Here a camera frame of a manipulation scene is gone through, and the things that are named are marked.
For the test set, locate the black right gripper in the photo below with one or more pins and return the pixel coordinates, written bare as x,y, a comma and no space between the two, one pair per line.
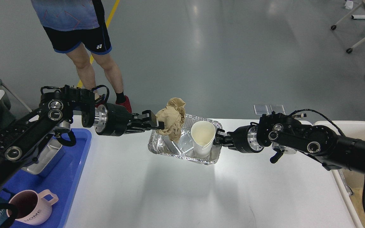
243,139

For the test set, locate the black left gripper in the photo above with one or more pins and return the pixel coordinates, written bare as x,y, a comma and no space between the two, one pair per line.
115,120

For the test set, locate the white paper cup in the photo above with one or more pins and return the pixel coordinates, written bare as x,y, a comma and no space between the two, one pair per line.
203,135

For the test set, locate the brown paper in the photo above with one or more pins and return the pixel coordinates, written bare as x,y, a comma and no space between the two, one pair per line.
173,116

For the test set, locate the aluminium foil tray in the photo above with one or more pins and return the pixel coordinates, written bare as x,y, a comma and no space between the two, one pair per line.
184,149

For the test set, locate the stainless steel rectangular container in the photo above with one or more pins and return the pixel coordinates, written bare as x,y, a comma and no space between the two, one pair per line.
48,159

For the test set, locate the pink home mug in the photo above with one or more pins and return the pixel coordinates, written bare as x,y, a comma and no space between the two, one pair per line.
33,208

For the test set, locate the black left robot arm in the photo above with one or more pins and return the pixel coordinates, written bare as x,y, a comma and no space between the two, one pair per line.
21,143

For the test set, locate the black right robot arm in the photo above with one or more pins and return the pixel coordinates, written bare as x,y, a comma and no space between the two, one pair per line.
332,149

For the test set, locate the left floor outlet plate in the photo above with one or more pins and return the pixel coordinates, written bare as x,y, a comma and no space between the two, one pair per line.
261,109

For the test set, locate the blue plastic tray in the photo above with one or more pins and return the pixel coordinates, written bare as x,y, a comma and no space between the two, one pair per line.
61,180

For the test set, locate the standing person in shorts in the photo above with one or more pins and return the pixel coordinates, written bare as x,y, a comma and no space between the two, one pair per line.
77,28

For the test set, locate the beige plastic bin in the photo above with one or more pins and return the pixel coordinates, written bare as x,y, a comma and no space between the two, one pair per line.
352,181

